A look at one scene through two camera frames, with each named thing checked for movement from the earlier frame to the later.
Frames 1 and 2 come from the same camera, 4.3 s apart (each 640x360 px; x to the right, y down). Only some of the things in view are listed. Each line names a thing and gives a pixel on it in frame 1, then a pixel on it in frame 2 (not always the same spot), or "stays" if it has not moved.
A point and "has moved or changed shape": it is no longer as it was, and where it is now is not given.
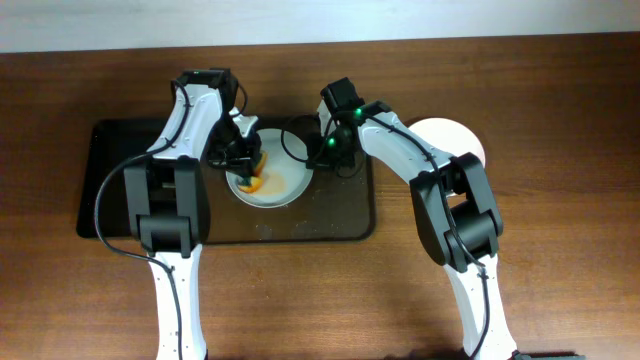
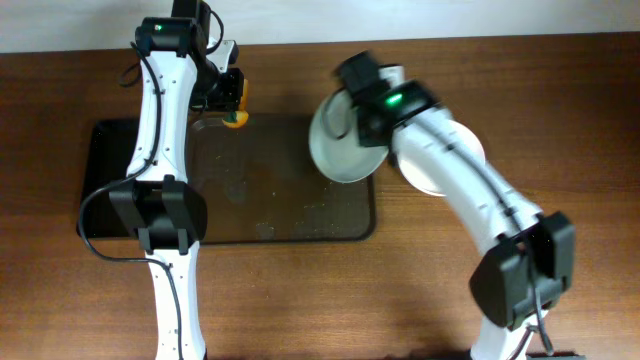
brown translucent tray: x=328 y=207 stays
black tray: x=111 y=141 stays
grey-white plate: x=287 y=175 has moved or changed shape
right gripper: x=335 y=160 → x=353 y=67
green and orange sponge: x=253 y=184 → x=238 y=119
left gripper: x=240 y=163 → x=230 y=89
